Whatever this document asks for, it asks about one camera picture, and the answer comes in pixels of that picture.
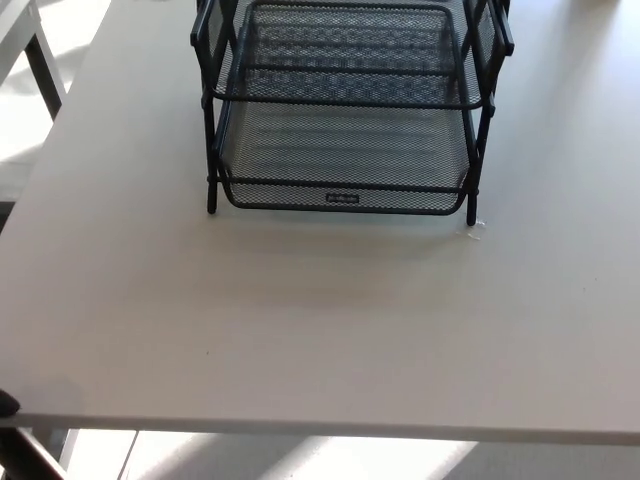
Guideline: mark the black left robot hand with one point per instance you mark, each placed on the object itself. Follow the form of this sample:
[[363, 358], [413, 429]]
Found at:
[[9, 404]]

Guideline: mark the dark metal bar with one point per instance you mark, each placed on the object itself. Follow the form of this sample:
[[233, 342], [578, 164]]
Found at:
[[30, 457]]

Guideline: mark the white table leg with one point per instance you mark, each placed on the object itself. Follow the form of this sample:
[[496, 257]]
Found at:
[[70, 450]]

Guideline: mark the white side table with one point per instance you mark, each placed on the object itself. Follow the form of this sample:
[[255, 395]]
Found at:
[[46, 75]]

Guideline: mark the black mesh tray with label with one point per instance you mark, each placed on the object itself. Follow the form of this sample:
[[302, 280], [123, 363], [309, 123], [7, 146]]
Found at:
[[345, 199]]

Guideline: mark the small clear tape scrap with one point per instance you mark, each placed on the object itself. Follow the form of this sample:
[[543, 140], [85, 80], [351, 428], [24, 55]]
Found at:
[[477, 231]]

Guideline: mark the black metal tray rack frame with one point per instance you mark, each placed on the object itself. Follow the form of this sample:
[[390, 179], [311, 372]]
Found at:
[[472, 212]]

